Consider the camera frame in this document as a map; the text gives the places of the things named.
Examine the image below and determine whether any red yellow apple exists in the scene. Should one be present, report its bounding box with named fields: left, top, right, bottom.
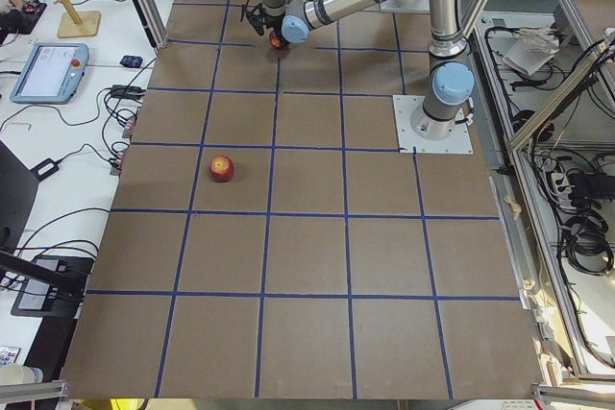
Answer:
left=209, top=156, right=234, bottom=183

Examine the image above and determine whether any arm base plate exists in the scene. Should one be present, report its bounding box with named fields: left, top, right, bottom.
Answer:
left=392, top=95, right=474, bottom=155

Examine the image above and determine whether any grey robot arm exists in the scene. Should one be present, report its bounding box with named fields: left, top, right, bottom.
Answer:
left=241, top=0, right=475, bottom=141

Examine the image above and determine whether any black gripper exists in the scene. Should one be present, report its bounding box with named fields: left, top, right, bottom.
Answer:
left=243, top=3, right=289, bottom=49

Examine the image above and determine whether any small blue device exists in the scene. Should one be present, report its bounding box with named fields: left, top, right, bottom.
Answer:
left=119, top=55, right=143, bottom=68

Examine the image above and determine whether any dark red apple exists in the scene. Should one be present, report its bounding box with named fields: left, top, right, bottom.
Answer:
left=268, top=31, right=282, bottom=50

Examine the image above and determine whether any near teach pendant tablet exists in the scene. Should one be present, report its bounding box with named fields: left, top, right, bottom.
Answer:
left=10, top=43, right=89, bottom=105

